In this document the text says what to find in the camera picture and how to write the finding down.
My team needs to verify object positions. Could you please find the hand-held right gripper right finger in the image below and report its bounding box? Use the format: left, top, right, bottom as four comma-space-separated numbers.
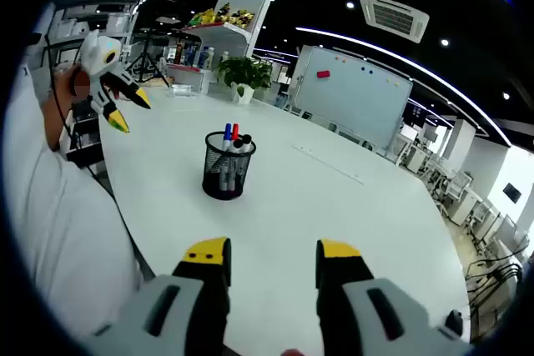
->
315, 238, 475, 356

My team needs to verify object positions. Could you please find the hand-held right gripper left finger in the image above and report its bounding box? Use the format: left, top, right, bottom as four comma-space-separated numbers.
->
78, 237, 233, 356

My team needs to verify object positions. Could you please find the black mesh pen holder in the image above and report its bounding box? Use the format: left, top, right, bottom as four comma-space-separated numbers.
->
201, 130, 258, 201

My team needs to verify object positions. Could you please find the large whiteboard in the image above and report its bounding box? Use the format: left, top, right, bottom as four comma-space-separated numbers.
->
293, 44, 415, 152

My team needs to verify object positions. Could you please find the group of whiteboard magnets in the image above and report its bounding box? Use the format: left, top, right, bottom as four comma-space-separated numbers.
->
335, 54, 401, 87

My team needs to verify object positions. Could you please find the black tripod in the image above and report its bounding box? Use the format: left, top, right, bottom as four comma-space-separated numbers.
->
124, 28, 171, 88

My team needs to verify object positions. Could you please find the dark furniture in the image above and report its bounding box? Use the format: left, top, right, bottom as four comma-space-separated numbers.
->
62, 97, 104, 168

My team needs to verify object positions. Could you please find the clear acrylic box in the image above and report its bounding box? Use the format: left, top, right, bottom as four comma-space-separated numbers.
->
169, 83, 198, 99

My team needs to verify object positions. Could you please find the group of snack packets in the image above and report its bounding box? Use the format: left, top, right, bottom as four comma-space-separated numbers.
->
187, 2, 255, 31

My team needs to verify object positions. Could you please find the potted green plant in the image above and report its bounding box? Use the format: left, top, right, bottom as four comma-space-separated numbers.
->
215, 57, 273, 106

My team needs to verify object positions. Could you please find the person in white shirt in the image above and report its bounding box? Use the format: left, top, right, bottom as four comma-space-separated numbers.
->
3, 62, 145, 343

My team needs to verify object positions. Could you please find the group of office desks chairs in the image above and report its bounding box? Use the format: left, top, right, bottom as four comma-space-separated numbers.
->
395, 118, 531, 332

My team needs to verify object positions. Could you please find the curved ceiling strip light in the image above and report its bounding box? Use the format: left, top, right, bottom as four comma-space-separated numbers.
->
295, 26, 514, 148

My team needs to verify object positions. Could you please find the ceiling air conditioner unit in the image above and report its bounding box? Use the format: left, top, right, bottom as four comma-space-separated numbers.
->
357, 0, 431, 44

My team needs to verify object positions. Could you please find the table cable slot cover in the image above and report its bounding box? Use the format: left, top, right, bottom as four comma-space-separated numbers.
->
293, 143, 366, 186

